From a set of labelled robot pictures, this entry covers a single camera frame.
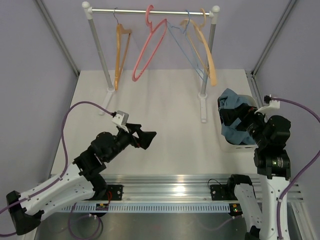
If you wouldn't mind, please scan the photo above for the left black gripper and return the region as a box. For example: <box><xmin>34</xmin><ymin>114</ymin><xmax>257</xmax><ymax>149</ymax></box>
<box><xmin>105</xmin><ymin>123</ymin><xmax>156</xmax><ymax>162</ymax></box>

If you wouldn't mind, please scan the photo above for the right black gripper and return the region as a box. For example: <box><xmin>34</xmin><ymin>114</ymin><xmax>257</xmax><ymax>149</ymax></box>
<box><xmin>220</xmin><ymin>103</ymin><xmax>269</xmax><ymax>148</ymax></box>

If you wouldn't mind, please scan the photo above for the blue-grey t shirt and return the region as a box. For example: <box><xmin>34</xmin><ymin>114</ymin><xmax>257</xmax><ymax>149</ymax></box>
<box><xmin>217</xmin><ymin>88</ymin><xmax>255</xmax><ymax>145</ymax></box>

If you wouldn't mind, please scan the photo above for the brown wooden hanger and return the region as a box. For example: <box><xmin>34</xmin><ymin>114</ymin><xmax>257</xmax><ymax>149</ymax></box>
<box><xmin>113</xmin><ymin>8</ymin><xmax>132</xmax><ymax>91</ymax></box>

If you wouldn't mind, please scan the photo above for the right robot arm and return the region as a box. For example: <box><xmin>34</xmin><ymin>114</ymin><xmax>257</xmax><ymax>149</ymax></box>
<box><xmin>219</xmin><ymin>103</ymin><xmax>291</xmax><ymax>240</ymax></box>

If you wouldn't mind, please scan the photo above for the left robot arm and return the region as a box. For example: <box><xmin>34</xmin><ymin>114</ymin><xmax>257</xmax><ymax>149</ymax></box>
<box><xmin>6</xmin><ymin>123</ymin><xmax>157</xmax><ymax>236</ymax></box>

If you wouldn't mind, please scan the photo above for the beige plastic hanger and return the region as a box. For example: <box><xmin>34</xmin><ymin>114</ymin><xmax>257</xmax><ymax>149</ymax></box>
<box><xmin>180</xmin><ymin>8</ymin><xmax>217</xmax><ymax>86</ymax></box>

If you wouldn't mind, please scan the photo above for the white laundry basket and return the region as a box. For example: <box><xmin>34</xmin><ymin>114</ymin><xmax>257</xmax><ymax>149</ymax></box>
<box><xmin>213</xmin><ymin>104</ymin><xmax>256</xmax><ymax>153</ymax></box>

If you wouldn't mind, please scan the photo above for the white metal clothes rack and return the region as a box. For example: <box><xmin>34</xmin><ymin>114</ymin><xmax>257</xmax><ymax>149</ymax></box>
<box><xmin>81</xmin><ymin>1</ymin><xmax>222</xmax><ymax>124</ymax></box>

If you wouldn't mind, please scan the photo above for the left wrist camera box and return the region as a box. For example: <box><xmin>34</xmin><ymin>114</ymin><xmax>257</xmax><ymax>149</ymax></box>
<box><xmin>112</xmin><ymin>110</ymin><xmax>129</xmax><ymax>133</ymax></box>

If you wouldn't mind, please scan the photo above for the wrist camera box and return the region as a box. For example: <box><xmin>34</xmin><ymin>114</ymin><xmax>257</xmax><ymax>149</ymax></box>
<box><xmin>112</xmin><ymin>110</ymin><xmax>129</xmax><ymax>133</ymax></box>
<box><xmin>254</xmin><ymin>94</ymin><xmax>280</xmax><ymax>115</ymax></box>

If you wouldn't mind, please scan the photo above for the blue wire hanger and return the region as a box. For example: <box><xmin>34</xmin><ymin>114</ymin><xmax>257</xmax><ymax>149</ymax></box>
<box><xmin>166</xmin><ymin>9</ymin><xmax>209</xmax><ymax>83</ymax></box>

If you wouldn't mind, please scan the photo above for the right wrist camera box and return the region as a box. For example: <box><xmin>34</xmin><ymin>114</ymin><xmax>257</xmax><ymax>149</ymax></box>
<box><xmin>254</xmin><ymin>94</ymin><xmax>280</xmax><ymax>115</ymax></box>

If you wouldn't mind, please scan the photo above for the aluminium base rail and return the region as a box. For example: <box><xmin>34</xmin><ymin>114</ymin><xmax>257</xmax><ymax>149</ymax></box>
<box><xmin>48</xmin><ymin>174</ymin><xmax>305</xmax><ymax>202</ymax></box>

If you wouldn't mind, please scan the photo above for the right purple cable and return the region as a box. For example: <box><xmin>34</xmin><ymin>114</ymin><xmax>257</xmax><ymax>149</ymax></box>
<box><xmin>273</xmin><ymin>97</ymin><xmax>320</xmax><ymax>240</ymax></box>

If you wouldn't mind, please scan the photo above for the purple cable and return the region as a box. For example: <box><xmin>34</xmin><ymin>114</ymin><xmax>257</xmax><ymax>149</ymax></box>
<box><xmin>0</xmin><ymin>100</ymin><xmax>118</xmax><ymax>238</ymax></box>
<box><xmin>273</xmin><ymin>97</ymin><xmax>320</xmax><ymax>240</ymax></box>

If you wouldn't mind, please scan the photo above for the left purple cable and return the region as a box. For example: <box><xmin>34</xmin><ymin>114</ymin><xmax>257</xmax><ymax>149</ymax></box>
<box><xmin>0</xmin><ymin>100</ymin><xmax>118</xmax><ymax>238</ymax></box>

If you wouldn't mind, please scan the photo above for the slotted cable duct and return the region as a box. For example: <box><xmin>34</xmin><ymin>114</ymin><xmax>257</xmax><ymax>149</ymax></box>
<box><xmin>73</xmin><ymin>202</ymin><xmax>242</xmax><ymax>214</ymax></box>

